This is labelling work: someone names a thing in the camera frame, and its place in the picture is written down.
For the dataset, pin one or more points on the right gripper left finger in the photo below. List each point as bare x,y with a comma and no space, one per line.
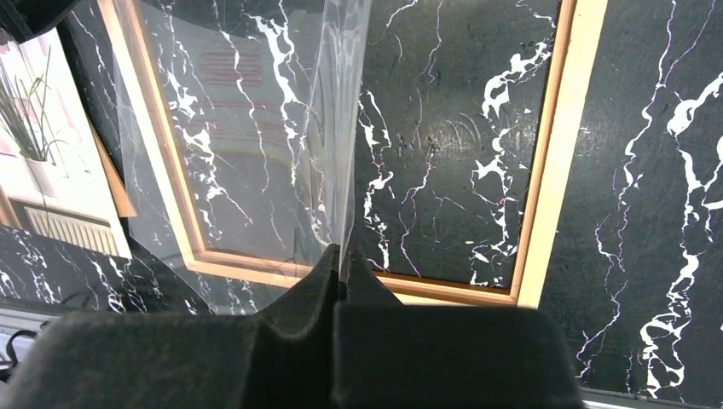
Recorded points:
279,357

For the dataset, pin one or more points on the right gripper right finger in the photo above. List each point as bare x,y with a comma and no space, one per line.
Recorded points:
387,354

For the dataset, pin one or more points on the transparent plastic sheet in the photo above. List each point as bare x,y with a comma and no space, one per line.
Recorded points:
246,113

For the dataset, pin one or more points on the plant photo print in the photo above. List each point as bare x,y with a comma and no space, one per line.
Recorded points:
38,94

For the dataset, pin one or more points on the wooden picture frame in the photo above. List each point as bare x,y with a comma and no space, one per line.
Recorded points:
577,38

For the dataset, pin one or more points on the brown cardboard backing board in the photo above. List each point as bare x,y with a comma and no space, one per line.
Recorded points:
116,186

